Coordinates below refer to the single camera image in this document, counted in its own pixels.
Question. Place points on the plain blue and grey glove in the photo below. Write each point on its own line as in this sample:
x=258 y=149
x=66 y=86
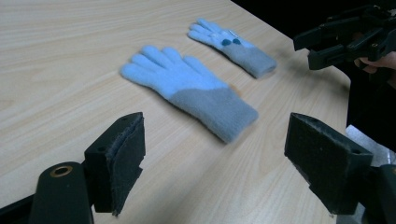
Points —
x=190 y=88

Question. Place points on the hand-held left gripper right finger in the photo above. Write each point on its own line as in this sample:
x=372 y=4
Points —
x=330 y=165

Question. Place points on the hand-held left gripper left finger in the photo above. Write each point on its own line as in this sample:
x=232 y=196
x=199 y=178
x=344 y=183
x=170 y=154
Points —
x=120 y=161

